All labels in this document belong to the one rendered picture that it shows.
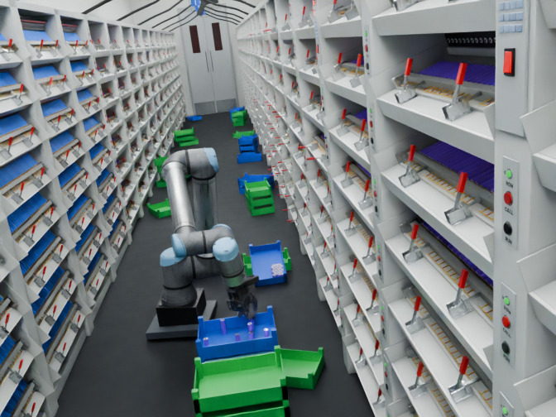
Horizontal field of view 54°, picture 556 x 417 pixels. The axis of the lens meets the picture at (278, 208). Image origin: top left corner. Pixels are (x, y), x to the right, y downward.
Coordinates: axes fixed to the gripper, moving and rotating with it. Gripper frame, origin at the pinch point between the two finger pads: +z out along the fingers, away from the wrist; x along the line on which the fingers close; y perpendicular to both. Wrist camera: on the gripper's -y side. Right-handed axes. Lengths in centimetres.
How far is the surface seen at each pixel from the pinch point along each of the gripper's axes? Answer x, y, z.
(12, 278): -80, 31, -36
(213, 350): -4.8, 22.3, -2.8
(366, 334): 45.6, -3.5, 6.3
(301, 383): 14.2, 0.0, 37.3
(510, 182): 98, 68, -104
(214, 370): 1.1, 31.4, -3.7
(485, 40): 91, 20, -108
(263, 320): 2.8, -3.3, 5.8
